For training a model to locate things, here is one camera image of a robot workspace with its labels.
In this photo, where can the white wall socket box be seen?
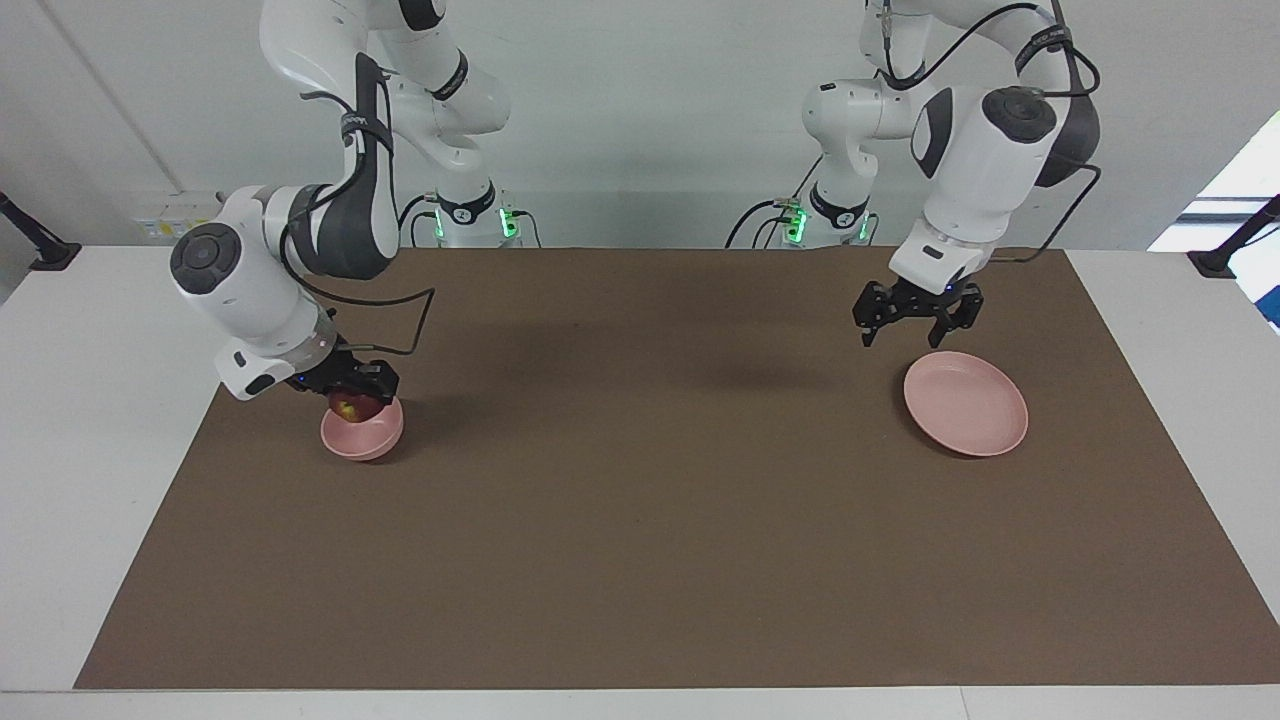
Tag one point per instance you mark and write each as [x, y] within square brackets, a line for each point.
[160, 225]

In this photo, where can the pink plate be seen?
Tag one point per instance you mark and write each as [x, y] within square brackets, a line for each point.
[965, 405]

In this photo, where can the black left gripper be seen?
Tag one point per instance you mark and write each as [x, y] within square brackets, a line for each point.
[925, 298]

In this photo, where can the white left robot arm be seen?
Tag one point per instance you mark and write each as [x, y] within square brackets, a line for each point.
[975, 170]

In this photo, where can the blue object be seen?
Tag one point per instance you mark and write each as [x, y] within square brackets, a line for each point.
[1272, 308]

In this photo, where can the pink bowl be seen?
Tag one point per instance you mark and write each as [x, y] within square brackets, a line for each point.
[365, 442]

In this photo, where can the black clamp mount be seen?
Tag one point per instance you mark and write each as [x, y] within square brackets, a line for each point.
[1215, 262]
[55, 255]

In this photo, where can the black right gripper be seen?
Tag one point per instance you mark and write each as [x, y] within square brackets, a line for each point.
[330, 372]

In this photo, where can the brown table mat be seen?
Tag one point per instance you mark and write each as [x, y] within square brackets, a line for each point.
[640, 500]

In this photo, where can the dark red apple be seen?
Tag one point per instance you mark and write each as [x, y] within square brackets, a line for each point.
[350, 408]

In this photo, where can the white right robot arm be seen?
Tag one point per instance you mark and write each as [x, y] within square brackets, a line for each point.
[250, 290]

